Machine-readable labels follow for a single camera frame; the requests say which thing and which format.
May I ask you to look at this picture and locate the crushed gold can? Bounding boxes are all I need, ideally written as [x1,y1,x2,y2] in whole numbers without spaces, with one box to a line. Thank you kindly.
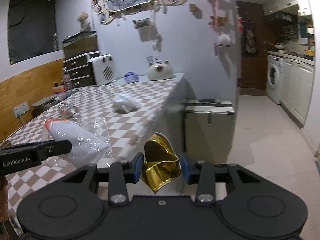
[141,132,181,193]

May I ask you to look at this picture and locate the white plastic wrapper bag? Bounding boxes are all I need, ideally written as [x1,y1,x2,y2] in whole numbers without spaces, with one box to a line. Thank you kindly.
[41,119,112,168]

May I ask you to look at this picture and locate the crumpled white tissue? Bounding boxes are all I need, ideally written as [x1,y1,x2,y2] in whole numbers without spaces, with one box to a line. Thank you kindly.
[112,93,140,114]

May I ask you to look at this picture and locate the black drawer unit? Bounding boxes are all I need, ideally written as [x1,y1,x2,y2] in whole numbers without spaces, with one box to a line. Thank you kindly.
[63,51,100,89]

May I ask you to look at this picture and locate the white wall power outlet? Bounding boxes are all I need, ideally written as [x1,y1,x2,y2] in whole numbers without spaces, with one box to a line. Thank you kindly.
[12,101,29,118]

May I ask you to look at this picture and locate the white ribbed suitcase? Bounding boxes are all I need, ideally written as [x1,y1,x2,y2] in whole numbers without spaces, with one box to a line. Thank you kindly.
[184,99,236,165]

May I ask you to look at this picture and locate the glass fish tank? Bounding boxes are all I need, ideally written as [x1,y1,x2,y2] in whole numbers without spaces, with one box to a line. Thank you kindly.
[62,31,99,60]

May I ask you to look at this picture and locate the clear plastic bottle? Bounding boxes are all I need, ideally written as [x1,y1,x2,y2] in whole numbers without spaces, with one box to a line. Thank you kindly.
[58,104,82,125]

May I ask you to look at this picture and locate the white washing machine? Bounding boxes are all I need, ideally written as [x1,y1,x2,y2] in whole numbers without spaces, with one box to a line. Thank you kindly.
[266,54,283,105]

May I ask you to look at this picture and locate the white kitchen cabinets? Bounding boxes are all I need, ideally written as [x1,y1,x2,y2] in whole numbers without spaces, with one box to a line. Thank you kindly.
[280,58,314,127]

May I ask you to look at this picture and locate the white cat-shaped container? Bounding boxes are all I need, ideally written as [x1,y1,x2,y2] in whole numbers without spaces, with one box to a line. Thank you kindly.
[147,61,174,81]

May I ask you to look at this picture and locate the black window cover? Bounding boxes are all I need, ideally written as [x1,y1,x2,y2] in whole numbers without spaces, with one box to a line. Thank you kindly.
[8,0,59,63]

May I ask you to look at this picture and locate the person's left hand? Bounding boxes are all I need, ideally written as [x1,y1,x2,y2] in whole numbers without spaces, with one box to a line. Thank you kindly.
[0,176,8,222]

